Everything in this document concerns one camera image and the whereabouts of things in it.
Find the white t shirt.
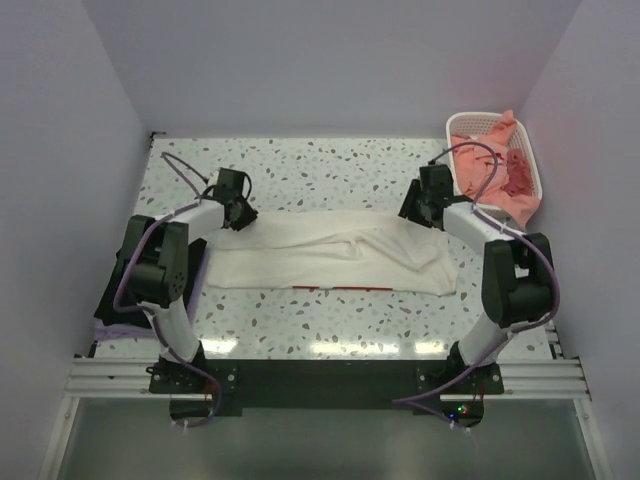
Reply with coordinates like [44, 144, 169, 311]
[206, 211, 458, 296]

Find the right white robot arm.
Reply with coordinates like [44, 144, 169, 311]
[399, 165, 559, 372]

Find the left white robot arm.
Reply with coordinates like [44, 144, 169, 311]
[113, 168, 258, 364]

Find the salmon pink t shirt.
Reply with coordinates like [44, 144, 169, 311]
[450, 108, 542, 229]

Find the white plastic laundry basket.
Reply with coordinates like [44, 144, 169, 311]
[445, 111, 546, 221]

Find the dark pink t shirt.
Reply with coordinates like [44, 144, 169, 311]
[503, 149, 534, 197]

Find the black folded t shirt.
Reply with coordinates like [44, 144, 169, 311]
[96, 239, 208, 325]

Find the lavender folded t shirt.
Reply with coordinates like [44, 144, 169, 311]
[94, 246, 210, 342]

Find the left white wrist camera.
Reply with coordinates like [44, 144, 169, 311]
[206, 169, 220, 186]

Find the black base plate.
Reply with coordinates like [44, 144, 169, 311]
[146, 359, 505, 427]

